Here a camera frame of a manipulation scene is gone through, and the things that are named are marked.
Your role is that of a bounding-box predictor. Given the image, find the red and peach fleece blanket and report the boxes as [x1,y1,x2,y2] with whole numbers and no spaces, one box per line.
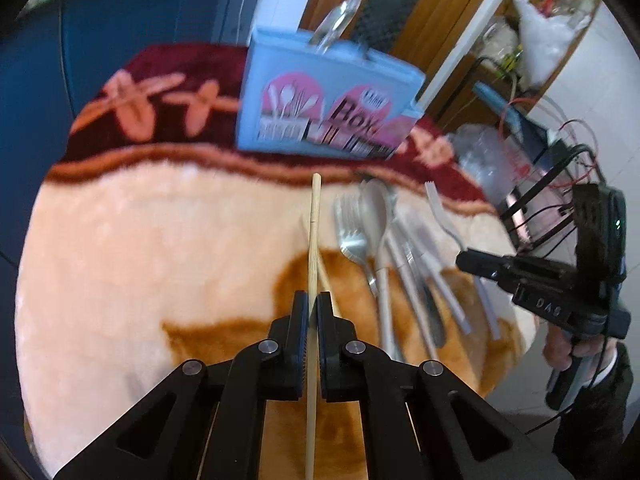
[15,44,538,474]

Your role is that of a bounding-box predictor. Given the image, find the person's right hand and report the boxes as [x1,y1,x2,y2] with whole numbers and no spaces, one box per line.
[542,325,618,386]

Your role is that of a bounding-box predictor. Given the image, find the white handled fork curved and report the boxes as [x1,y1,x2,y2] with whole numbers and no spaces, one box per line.
[424,181,501,340]

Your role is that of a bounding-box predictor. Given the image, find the bamboo chopstick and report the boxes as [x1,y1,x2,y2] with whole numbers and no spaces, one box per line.
[305,174,321,480]

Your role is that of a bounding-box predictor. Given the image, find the brown wooden door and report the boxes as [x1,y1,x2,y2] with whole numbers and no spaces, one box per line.
[300,0,501,108]

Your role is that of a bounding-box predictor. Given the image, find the black metal rack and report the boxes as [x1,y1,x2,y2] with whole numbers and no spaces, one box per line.
[449,54,609,256]

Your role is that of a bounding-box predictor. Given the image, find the steel tongs in box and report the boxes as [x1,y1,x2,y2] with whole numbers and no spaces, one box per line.
[308,0,362,53]

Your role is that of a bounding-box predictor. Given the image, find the blue base cabinets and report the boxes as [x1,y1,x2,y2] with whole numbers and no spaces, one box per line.
[1,0,259,474]

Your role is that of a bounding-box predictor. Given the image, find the beige plastic spoon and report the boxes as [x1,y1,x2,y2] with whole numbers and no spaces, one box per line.
[359,179,398,359]

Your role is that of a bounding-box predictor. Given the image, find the white chopstick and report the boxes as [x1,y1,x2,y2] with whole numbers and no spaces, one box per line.
[385,228,438,360]

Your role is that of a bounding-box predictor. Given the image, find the light blue utensil box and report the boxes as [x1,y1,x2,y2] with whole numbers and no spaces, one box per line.
[235,28,425,159]

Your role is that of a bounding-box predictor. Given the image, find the small steel fork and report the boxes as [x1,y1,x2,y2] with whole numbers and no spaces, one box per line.
[333,195,378,299]

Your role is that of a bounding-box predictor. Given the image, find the clear plastic bag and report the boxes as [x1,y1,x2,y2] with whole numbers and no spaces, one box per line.
[446,124,532,209]

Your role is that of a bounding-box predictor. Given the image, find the red cable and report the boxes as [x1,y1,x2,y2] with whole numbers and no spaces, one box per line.
[497,94,601,191]

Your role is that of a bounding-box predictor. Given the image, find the white plastic bag hanging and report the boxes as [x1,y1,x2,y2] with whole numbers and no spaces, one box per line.
[512,0,591,89]

